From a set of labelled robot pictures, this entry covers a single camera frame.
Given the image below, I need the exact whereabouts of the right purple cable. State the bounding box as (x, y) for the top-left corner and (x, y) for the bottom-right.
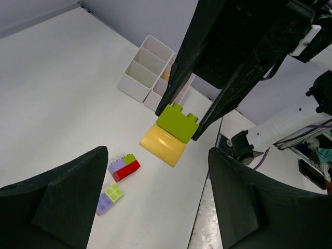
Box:
(253, 124), (332, 171)

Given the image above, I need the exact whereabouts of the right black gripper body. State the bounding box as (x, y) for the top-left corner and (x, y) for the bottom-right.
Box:
(190, 1), (290, 89)

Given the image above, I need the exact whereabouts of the white divided container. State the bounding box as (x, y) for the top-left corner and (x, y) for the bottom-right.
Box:
(118, 35), (177, 111)

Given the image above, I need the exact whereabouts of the red long lego brick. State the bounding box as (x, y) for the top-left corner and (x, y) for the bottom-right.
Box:
(112, 160), (141, 183)

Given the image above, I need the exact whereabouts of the green lego on red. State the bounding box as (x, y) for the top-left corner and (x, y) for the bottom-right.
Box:
(121, 154), (136, 165)

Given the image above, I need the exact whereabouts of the yellow long lego brick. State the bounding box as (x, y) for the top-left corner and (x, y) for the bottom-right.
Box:
(160, 68), (170, 82)

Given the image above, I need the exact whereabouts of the purple lego on red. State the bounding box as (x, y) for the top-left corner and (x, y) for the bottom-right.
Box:
(108, 159), (126, 175)

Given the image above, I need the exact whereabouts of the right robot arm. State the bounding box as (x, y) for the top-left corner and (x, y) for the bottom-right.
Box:
(156, 1), (331, 164)

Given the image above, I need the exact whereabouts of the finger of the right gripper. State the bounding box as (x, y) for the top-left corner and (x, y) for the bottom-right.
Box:
(155, 1), (220, 116)
(192, 1), (314, 141)

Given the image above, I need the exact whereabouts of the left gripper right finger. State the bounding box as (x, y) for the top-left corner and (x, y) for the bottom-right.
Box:
(208, 147), (331, 248)

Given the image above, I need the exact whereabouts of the purple square lego brick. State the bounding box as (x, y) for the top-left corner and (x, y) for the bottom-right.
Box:
(96, 192), (114, 216)

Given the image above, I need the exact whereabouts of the green square lego brick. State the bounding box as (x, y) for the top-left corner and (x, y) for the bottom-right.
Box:
(156, 103), (199, 144)

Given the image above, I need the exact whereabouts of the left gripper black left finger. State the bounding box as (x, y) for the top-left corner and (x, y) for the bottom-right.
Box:
(1, 146), (108, 248)

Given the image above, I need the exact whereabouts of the pale green square lego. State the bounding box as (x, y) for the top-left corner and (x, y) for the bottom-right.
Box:
(105, 184), (123, 203)

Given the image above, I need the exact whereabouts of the tan lego brick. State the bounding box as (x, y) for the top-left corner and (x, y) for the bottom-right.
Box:
(140, 124), (186, 167)

